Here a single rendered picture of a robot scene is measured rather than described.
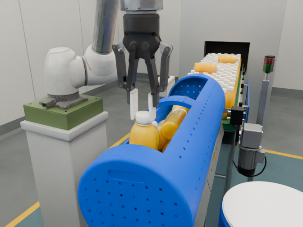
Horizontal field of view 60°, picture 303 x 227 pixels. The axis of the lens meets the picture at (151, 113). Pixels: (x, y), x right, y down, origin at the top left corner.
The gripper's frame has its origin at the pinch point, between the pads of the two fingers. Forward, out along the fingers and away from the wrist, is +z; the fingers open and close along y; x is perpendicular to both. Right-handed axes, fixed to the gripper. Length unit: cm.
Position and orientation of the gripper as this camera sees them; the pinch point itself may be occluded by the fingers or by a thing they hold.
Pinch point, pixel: (143, 106)
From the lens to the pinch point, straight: 61.2
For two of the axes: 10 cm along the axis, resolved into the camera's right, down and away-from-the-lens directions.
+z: 0.1, 9.3, 3.7
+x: 3.3, -3.5, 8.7
